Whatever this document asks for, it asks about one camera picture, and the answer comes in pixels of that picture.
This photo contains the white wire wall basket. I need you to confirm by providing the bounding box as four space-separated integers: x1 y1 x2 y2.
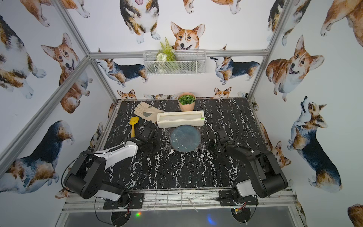
143 50 207 75

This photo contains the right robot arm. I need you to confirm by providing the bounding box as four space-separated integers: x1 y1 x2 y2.
209 126 288 198

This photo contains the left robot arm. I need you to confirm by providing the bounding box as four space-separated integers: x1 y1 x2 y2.
62 121 157 207

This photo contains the pink pot with succulent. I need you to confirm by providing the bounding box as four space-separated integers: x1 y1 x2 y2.
178 92 196 112

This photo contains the blue-grey ceramic plate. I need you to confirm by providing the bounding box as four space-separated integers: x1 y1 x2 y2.
169 125 201 153

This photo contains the yellow spatula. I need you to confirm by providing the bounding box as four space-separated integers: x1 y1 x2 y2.
130 116 139 138

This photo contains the cream plastic wrap dispenser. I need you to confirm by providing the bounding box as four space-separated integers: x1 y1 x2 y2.
157 111 205 128

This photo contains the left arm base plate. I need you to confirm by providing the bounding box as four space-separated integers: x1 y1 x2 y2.
103 193 145 210

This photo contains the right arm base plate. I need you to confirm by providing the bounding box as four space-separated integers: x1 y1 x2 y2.
216 189 259 207

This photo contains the beige work glove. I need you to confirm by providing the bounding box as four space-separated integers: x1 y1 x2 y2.
134 102 163 124

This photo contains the green fern with white flower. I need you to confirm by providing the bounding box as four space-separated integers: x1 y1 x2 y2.
156 38 178 74

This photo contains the clear plastic wrap sheet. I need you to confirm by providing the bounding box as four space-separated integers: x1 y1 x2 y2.
164 125 204 153

